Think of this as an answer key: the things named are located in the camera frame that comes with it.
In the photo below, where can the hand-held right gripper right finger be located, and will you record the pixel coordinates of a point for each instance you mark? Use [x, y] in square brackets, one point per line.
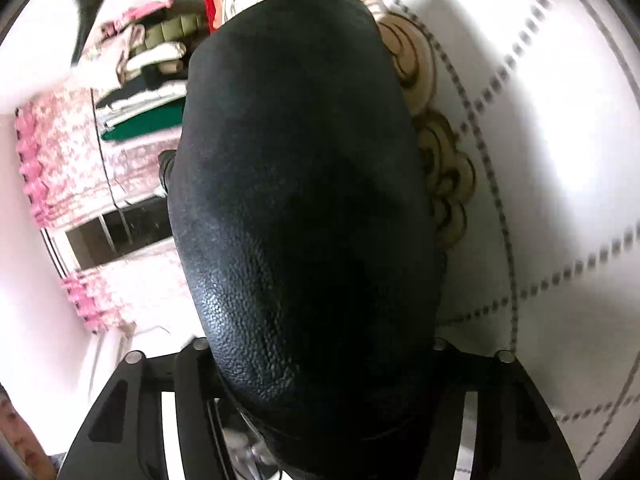
[450, 400]

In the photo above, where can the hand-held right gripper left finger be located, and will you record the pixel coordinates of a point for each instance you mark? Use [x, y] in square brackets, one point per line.
[192, 400]

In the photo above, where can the black leather jacket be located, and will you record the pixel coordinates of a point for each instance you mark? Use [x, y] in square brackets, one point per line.
[300, 185]

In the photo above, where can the row of hanging clothes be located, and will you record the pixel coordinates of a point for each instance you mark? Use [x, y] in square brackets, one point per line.
[150, 60]

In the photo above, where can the window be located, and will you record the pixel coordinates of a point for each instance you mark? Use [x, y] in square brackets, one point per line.
[125, 230]

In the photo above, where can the pink floral curtain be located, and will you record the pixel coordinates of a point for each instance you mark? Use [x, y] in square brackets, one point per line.
[65, 160]

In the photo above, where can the white diamond-patterned mat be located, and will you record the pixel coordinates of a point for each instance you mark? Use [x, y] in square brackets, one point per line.
[550, 135]

